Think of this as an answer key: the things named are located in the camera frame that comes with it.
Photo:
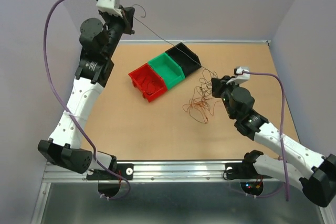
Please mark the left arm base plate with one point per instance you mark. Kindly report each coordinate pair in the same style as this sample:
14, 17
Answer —
125, 170

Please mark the black plastic bin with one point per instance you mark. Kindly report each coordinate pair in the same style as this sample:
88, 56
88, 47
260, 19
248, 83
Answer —
185, 58

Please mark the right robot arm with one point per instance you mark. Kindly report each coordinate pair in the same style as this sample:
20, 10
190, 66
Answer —
311, 172

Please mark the aluminium mounting rail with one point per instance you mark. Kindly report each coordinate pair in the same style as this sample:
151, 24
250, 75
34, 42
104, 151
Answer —
147, 172

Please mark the red plastic bin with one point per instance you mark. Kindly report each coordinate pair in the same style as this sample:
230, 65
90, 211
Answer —
148, 82

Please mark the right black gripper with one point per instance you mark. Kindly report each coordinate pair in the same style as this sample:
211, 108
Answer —
218, 84

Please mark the green plastic bin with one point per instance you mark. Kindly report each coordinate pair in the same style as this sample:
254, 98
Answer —
171, 73

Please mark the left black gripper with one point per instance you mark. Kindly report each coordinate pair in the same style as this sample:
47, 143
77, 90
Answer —
127, 13

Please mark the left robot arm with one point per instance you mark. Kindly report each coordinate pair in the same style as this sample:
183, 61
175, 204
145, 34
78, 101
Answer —
99, 39

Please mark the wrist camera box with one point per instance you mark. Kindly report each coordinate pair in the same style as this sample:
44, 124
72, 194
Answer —
112, 7
241, 75

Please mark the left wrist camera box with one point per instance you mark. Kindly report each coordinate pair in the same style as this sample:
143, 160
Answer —
112, 7

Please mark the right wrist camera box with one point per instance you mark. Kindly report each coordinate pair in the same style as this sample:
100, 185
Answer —
241, 75

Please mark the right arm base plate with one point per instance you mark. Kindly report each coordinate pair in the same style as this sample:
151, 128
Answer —
241, 170

